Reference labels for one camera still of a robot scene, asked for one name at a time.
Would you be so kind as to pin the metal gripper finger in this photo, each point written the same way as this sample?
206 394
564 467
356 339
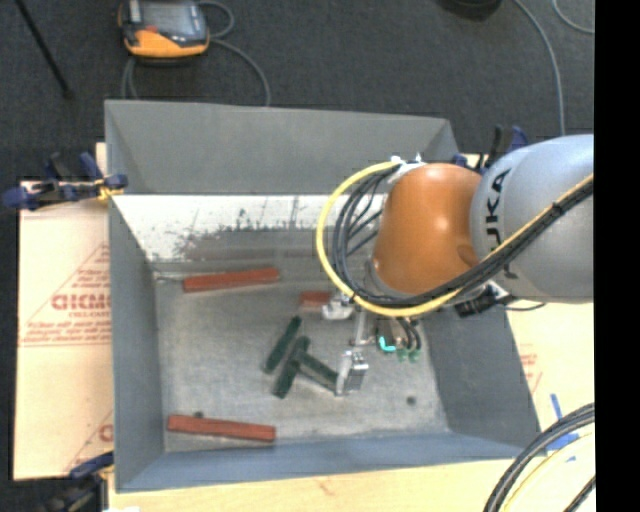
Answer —
353 374
336 309

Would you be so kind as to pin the red-brown flat block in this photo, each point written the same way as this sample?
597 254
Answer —
230 280
314 299
220 428

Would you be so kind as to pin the dark green flat block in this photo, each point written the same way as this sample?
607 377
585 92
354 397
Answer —
291 367
283 345
320 371

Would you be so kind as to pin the grey metal bin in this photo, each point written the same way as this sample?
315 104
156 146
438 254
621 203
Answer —
220 345

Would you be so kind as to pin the brown cardboard board red print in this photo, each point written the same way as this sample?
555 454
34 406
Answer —
62 360

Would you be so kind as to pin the black cylinder on white bracket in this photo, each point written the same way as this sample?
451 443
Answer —
477 303

